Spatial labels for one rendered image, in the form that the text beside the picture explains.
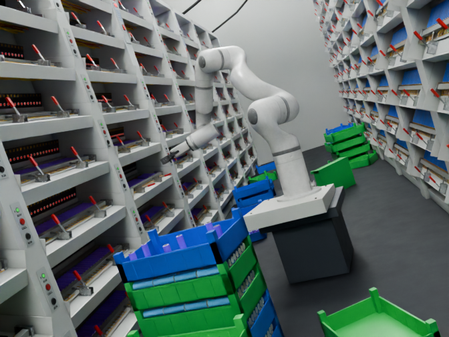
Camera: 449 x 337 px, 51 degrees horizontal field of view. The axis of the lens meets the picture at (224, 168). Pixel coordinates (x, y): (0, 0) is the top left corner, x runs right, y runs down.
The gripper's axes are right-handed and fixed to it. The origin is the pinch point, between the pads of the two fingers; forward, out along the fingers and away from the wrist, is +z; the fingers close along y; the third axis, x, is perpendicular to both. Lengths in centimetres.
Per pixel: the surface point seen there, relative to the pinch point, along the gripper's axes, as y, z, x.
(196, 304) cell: 127, -21, 45
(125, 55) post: -9, -9, -60
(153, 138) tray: -11.8, 2.6, -14.9
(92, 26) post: -8, -2, -83
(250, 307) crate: 125, -32, 53
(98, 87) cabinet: -3, 11, -53
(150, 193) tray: 24.7, 8.4, 11.7
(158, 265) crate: 127, -18, 32
